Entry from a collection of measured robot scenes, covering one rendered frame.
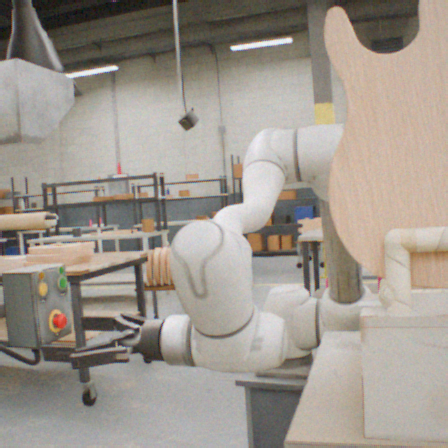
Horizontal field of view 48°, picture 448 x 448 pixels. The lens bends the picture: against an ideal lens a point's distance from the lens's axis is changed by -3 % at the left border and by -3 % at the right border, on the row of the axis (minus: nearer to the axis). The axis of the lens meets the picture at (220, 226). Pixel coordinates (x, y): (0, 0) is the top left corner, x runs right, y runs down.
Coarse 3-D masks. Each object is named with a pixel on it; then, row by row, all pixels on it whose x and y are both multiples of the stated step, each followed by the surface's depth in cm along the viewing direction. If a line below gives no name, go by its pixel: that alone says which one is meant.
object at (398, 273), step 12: (396, 252) 65; (408, 252) 66; (396, 264) 65; (408, 264) 66; (396, 276) 65; (408, 276) 66; (396, 288) 66; (408, 288) 66; (396, 300) 66; (408, 300) 66; (396, 312) 66
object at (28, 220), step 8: (0, 216) 104; (8, 216) 103; (16, 216) 102; (24, 216) 101; (32, 216) 101; (40, 216) 100; (0, 224) 103; (8, 224) 102; (16, 224) 102; (24, 224) 101; (32, 224) 101; (40, 224) 100
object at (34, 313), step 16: (16, 272) 128; (32, 272) 127; (48, 272) 133; (64, 272) 140; (16, 288) 128; (32, 288) 127; (48, 288) 132; (64, 288) 139; (16, 304) 128; (32, 304) 127; (48, 304) 132; (64, 304) 139; (16, 320) 128; (32, 320) 127; (48, 320) 131; (16, 336) 129; (32, 336) 127; (48, 336) 131; (16, 352) 132; (32, 352) 132
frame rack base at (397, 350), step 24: (384, 312) 67; (408, 312) 66; (432, 312) 65; (360, 336) 66; (384, 336) 65; (408, 336) 64; (432, 336) 64; (384, 360) 66; (408, 360) 65; (432, 360) 64; (384, 384) 66; (408, 384) 65; (432, 384) 64; (384, 408) 66; (408, 408) 65; (432, 408) 64; (384, 432) 66; (408, 432) 65; (432, 432) 64
